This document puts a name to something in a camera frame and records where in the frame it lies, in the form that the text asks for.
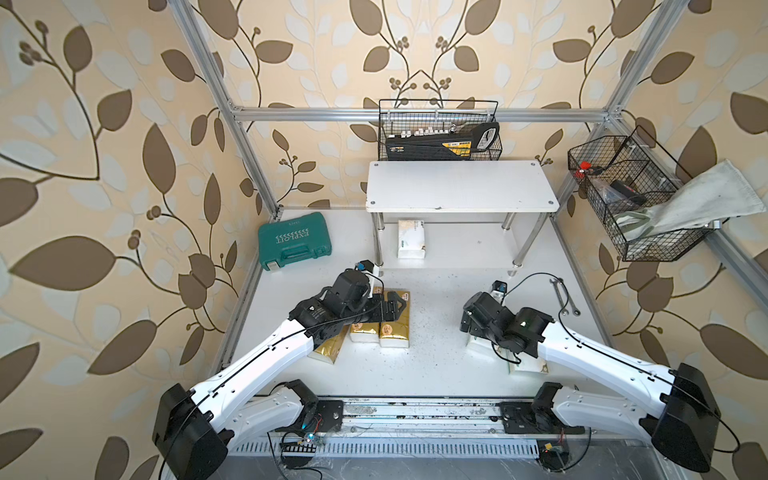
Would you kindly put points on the white two-tier shelf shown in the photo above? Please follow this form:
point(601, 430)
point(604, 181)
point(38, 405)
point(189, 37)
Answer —
point(476, 214)

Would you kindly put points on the white tissue pack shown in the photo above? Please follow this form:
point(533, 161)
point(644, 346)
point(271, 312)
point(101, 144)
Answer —
point(480, 347)
point(529, 365)
point(411, 239)

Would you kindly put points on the black yellow tool box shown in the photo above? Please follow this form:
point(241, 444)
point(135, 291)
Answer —
point(475, 142)

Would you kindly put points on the gold tissue pack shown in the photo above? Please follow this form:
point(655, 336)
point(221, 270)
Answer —
point(368, 330)
point(397, 334)
point(328, 351)

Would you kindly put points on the silver wrench left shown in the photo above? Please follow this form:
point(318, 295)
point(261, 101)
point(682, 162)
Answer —
point(558, 296)

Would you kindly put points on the green plastic tool case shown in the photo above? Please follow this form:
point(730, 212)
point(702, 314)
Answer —
point(291, 241)

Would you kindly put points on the red handled tool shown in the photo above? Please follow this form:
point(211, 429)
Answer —
point(586, 169)

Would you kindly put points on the black wire basket rear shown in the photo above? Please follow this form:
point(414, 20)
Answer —
point(396, 115)

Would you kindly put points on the white cloth rag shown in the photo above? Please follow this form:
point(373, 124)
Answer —
point(718, 193)

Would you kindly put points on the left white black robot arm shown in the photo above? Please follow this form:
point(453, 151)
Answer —
point(196, 428)

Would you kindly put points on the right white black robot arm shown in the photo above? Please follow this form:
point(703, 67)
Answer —
point(674, 410)

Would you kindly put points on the black wire basket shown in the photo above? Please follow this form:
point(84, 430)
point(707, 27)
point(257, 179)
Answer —
point(396, 115)
point(631, 180)

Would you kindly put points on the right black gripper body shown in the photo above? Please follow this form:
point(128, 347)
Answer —
point(474, 329)

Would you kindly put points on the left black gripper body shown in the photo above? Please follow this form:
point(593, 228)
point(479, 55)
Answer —
point(377, 310)

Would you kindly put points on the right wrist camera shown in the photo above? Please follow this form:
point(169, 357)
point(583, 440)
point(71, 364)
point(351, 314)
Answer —
point(499, 290)

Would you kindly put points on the silver wrench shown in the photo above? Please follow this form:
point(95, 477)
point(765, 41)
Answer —
point(558, 296)
point(569, 304)

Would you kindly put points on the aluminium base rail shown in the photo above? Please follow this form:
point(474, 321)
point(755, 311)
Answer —
point(441, 428)

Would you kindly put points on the silver wrench right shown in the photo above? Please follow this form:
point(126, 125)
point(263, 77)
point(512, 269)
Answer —
point(569, 304)

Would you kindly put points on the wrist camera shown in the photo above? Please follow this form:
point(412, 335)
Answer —
point(499, 290)
point(368, 267)

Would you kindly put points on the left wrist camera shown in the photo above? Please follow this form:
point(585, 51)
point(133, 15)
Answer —
point(368, 267)

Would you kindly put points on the black wire basket right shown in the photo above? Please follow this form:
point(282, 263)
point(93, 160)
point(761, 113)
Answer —
point(631, 180)

